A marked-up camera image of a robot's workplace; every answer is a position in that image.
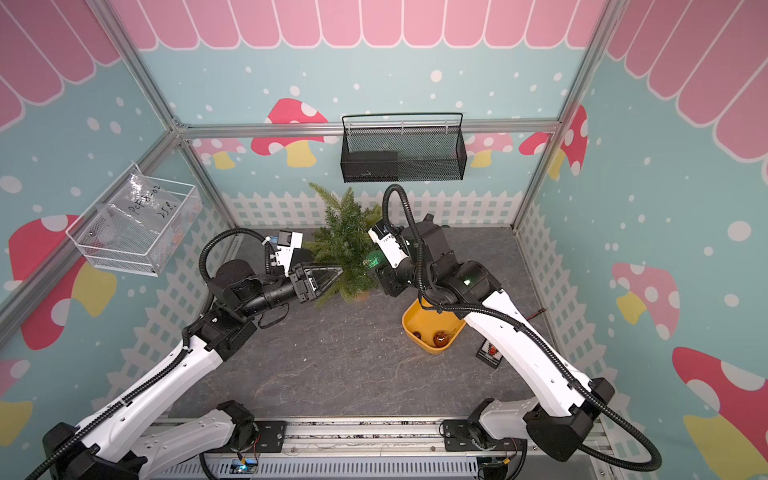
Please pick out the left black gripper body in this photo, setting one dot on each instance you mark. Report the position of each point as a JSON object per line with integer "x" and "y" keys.
{"x": 303, "y": 294}

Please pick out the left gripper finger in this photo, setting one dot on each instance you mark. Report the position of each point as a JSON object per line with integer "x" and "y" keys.
{"x": 323, "y": 288}
{"x": 324, "y": 273}

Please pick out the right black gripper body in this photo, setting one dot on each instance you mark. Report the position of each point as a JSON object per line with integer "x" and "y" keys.
{"x": 390, "y": 280}

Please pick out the green glitter ball ornament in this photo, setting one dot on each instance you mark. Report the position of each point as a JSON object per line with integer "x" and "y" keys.
{"x": 374, "y": 259}

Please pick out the yellow plastic bin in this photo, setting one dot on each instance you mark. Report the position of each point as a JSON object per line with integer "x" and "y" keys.
{"x": 418, "y": 319}

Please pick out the copper shiny ball ornament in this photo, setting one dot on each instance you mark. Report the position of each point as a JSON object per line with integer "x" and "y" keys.
{"x": 441, "y": 339}

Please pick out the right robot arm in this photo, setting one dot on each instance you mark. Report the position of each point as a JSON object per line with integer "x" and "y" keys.
{"x": 566, "y": 402}

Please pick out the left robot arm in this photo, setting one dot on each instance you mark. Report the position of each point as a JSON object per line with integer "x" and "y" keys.
{"x": 113, "y": 442}

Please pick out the small green christmas tree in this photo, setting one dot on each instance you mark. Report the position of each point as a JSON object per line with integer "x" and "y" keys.
{"x": 344, "y": 241}

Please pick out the black box in basket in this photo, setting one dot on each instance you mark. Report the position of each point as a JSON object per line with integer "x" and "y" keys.
{"x": 369, "y": 166}

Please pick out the green circuit board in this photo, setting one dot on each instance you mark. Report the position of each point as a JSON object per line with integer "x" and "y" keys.
{"x": 245, "y": 466}

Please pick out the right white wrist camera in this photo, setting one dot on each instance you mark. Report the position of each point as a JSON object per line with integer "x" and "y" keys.
{"x": 386, "y": 241}

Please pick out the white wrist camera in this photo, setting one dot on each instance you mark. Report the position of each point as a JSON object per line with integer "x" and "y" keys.
{"x": 386, "y": 241}
{"x": 283, "y": 247}

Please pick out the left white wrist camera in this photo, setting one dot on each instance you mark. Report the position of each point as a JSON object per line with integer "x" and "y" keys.
{"x": 283, "y": 247}

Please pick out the black card with red wire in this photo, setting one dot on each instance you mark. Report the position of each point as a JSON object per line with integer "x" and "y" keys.
{"x": 490, "y": 354}

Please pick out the black wire mesh basket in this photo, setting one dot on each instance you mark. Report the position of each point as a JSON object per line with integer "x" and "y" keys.
{"x": 430, "y": 146}

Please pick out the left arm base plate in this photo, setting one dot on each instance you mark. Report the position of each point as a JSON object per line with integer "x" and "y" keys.
{"x": 257, "y": 437}

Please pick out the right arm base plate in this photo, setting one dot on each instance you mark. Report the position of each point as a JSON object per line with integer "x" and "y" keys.
{"x": 461, "y": 435}

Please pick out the aluminium front rail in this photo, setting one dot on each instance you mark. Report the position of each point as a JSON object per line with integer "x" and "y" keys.
{"x": 304, "y": 437}

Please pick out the white slotted cable duct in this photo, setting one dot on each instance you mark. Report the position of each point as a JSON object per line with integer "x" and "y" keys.
{"x": 351, "y": 468}

